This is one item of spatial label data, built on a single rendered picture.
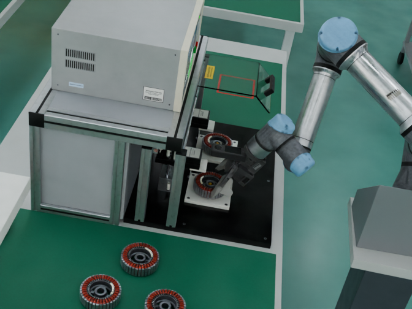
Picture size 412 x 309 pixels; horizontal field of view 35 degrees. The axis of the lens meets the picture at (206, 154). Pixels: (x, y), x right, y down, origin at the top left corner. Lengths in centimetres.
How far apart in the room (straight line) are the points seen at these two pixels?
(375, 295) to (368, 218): 35
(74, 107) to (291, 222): 173
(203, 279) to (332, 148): 220
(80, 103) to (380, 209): 97
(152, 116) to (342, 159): 218
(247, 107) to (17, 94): 178
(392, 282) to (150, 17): 118
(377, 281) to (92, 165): 104
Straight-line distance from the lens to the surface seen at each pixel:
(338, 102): 451
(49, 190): 208
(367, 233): 217
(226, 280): 196
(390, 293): 237
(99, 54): 191
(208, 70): 230
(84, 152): 195
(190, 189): 220
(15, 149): 239
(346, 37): 206
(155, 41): 188
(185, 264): 198
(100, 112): 192
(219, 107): 271
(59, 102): 196
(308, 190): 362
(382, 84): 206
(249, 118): 268
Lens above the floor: 216
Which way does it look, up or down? 36 degrees down
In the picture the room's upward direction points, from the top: 10 degrees clockwise
